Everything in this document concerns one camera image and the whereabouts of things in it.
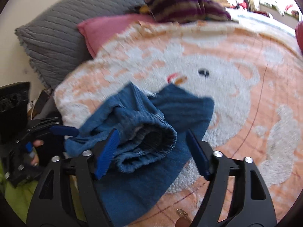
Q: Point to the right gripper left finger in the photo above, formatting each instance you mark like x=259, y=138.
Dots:
x=65, y=194

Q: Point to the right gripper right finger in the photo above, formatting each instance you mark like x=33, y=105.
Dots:
x=251, y=203

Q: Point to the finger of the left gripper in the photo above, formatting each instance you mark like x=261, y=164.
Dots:
x=64, y=131

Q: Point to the blue denim pants lace hem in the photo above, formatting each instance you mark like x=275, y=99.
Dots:
x=152, y=149

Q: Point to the green sleeve forearm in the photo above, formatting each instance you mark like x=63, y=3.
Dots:
x=19, y=198

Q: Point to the left hand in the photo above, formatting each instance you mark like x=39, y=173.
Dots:
x=31, y=157

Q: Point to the right hand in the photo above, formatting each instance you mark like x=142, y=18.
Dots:
x=183, y=220

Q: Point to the black box beside bed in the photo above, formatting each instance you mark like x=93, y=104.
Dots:
x=14, y=108

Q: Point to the grey quilted pillow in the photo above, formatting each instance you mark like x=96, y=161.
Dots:
x=52, y=41

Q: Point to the pink pillow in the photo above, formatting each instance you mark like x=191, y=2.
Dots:
x=98, y=30

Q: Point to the peach white bunny blanket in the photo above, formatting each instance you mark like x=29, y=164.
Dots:
x=253, y=77

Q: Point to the purple striped blanket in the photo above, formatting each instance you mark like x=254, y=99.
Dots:
x=184, y=11

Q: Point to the red pillow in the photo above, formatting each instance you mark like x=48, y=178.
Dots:
x=299, y=35

